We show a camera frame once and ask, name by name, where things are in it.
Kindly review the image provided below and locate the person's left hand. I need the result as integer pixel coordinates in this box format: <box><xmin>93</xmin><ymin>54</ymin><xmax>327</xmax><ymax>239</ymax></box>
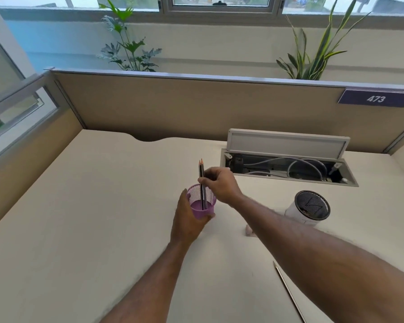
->
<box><xmin>170</xmin><ymin>189</ymin><xmax>216</xmax><ymax>246</ymax></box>

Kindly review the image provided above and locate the person's right hand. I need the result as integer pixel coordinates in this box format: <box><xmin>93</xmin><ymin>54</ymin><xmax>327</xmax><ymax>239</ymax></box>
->
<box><xmin>198</xmin><ymin>167</ymin><xmax>244</xmax><ymax>208</ymax></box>

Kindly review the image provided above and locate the purple mesh pen cup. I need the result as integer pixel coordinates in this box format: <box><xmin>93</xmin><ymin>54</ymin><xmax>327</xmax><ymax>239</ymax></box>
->
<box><xmin>187</xmin><ymin>184</ymin><xmax>217</xmax><ymax>220</ymax></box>

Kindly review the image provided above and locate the person's right forearm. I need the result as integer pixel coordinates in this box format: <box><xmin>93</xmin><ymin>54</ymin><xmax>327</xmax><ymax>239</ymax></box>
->
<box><xmin>230</xmin><ymin>194</ymin><xmax>404</xmax><ymax>323</ymax></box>

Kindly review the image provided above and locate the person's left forearm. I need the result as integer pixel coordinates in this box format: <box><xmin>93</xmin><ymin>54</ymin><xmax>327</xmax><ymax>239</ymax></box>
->
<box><xmin>99</xmin><ymin>239</ymin><xmax>197</xmax><ymax>323</ymax></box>

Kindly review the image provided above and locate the beige desk partition panel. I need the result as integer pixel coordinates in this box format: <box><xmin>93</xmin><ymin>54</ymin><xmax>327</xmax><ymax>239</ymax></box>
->
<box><xmin>43</xmin><ymin>67</ymin><xmax>404</xmax><ymax>155</ymax></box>

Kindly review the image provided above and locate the white mesh pen cup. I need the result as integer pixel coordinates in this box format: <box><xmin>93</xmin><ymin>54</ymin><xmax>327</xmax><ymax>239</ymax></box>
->
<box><xmin>284</xmin><ymin>190</ymin><xmax>331</xmax><ymax>228</ymax></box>

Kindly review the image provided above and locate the light wooden pencil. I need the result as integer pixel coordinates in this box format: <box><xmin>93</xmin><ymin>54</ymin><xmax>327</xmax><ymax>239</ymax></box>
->
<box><xmin>273</xmin><ymin>260</ymin><xmax>307</xmax><ymax>323</ymax></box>

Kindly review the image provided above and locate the broad-leaf green plant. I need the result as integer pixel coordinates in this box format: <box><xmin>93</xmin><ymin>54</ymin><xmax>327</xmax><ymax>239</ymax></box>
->
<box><xmin>96</xmin><ymin>0</ymin><xmax>163</xmax><ymax>72</ymax></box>

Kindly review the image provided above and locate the snake plant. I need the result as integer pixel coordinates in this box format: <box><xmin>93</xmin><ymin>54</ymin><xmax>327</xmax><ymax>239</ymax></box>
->
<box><xmin>276</xmin><ymin>0</ymin><xmax>372</xmax><ymax>81</ymax></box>

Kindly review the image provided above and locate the beige side partition panel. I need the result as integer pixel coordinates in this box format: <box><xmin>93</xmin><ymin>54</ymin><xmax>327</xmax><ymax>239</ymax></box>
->
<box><xmin>0</xmin><ymin>107</ymin><xmax>86</xmax><ymax>234</ymax></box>

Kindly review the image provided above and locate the blue number sign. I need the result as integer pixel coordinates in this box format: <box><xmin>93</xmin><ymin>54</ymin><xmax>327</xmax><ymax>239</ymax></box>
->
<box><xmin>337</xmin><ymin>89</ymin><xmax>404</xmax><ymax>108</ymax></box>

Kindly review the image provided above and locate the glass side partition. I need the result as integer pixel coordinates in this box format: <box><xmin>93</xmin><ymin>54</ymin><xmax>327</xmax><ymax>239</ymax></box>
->
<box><xmin>0</xmin><ymin>0</ymin><xmax>59</xmax><ymax>165</ymax></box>

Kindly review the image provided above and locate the grey cable tray lid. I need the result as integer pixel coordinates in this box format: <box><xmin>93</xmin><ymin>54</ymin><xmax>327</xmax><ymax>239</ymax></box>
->
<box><xmin>227</xmin><ymin>128</ymin><xmax>351</xmax><ymax>162</ymax></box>

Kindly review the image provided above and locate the grey cable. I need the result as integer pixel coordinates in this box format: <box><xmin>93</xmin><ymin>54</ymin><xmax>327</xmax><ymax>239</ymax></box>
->
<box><xmin>244</xmin><ymin>156</ymin><xmax>329</xmax><ymax>181</ymax></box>

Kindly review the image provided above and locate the desk cable tray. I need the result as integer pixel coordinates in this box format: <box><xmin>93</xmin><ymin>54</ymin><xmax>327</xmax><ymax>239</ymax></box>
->
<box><xmin>221</xmin><ymin>148</ymin><xmax>359</xmax><ymax>188</ymax></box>

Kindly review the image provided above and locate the window frame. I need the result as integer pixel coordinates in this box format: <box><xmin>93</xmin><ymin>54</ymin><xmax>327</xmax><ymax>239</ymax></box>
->
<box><xmin>0</xmin><ymin>0</ymin><xmax>404</xmax><ymax>22</ymax></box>

